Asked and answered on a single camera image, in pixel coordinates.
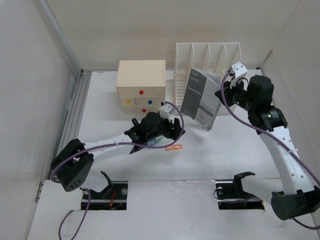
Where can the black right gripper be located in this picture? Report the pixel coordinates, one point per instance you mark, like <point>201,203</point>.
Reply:
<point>227,88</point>

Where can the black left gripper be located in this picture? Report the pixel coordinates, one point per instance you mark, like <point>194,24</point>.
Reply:
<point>173,130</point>

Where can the grey setup guide booklet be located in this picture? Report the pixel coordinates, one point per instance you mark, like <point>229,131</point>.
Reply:
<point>200,102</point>

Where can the cream drawer cabinet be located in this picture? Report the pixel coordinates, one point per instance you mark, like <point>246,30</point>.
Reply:
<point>141,85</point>

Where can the blue ink bottle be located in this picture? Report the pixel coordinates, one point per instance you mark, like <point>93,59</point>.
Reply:
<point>153,141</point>

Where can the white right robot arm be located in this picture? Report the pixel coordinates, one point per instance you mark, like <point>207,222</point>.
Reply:
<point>300,191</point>

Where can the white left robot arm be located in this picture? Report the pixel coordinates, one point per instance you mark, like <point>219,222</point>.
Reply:
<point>71,168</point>

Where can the orange transparent cap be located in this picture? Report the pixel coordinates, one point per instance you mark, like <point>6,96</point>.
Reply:
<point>174,147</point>

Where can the white file organizer rack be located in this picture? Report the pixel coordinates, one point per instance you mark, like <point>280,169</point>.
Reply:
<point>212,57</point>

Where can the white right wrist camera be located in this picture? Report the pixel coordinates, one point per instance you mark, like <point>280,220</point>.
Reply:
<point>239,71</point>

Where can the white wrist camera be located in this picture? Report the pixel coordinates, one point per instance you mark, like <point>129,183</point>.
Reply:
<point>165,111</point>
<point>239,71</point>

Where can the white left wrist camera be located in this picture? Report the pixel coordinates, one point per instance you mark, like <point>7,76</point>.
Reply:
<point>165,111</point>

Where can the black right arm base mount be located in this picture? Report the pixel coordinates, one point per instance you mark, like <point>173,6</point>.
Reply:
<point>231,196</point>

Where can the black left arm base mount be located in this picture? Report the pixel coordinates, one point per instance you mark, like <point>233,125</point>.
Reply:
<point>113,197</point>

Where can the aluminium frame rail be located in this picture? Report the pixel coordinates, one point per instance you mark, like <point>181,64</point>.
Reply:
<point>78,85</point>

